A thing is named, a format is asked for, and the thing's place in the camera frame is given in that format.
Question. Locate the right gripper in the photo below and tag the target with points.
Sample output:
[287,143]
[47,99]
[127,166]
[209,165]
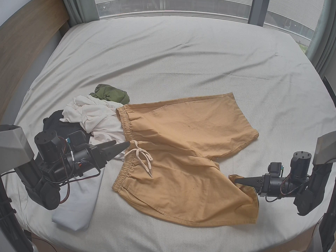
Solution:
[273,186]

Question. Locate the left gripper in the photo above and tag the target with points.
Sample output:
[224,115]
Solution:
[88,157]

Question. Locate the tan shorts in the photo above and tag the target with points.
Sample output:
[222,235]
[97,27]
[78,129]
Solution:
[183,130]

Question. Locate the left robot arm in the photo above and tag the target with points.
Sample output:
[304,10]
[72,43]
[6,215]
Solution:
[47,143]

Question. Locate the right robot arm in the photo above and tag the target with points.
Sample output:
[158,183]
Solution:
[301,164]

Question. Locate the bed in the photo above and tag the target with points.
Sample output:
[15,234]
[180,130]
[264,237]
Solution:
[183,62]

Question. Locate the white garment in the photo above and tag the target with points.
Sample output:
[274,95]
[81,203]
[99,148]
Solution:
[91,114]

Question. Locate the olive green garment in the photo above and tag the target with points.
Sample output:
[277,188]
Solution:
[112,93]

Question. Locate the black garment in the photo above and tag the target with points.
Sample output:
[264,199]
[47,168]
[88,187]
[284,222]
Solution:
[55,122]

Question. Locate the pale grey garment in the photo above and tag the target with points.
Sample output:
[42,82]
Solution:
[76,209]

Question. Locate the grey-green curtain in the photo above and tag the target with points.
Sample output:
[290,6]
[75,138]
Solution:
[325,35]
[78,1]

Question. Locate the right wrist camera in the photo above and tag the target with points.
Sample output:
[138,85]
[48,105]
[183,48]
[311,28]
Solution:
[275,168]

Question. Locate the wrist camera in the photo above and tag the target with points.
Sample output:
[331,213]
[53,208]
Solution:
[275,168]
[76,138]

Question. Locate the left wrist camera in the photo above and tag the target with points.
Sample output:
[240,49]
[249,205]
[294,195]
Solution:
[76,138]

